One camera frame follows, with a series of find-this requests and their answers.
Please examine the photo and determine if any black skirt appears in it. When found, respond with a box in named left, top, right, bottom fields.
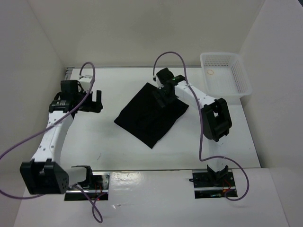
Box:
left=114, top=83, right=189, bottom=148

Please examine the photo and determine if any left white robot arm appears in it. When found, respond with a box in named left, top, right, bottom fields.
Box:
left=20, top=77, right=103, bottom=195

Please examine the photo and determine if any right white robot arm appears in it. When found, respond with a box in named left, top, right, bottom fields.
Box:
left=152, top=68, right=232, bottom=162

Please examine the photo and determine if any white plastic basket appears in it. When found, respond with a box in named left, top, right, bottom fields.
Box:
left=200, top=52, right=252, bottom=98

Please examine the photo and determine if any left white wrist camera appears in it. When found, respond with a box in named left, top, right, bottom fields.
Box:
left=78, top=75, right=95, bottom=91

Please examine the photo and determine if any aluminium table edge rail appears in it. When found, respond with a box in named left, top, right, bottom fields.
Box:
left=64, top=67, right=74, bottom=80

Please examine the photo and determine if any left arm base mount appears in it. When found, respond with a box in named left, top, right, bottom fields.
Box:
left=64, top=171, right=110, bottom=201

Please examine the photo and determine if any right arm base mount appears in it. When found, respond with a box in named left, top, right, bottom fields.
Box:
left=189, top=170, right=238, bottom=199

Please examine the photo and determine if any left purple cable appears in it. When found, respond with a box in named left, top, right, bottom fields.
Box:
left=0, top=61, right=105, bottom=224

